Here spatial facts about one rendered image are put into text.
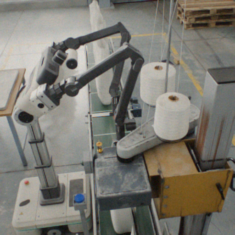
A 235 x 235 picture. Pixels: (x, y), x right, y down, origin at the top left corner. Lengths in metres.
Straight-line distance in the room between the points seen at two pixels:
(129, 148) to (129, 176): 0.12
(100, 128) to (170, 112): 2.02
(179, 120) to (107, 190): 0.42
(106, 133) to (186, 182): 1.76
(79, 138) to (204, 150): 2.42
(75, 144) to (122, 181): 2.27
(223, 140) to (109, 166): 0.52
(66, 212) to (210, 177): 1.48
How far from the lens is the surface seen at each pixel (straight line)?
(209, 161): 1.37
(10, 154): 3.59
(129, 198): 1.24
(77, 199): 1.83
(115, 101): 1.99
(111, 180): 1.26
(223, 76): 1.16
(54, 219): 2.53
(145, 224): 2.27
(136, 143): 1.31
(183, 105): 1.09
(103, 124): 3.11
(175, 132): 1.13
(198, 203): 1.49
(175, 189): 1.36
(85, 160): 1.37
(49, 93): 1.57
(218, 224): 2.82
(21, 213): 2.63
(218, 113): 1.20
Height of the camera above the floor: 2.30
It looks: 37 degrees down
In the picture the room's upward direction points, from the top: 3 degrees counter-clockwise
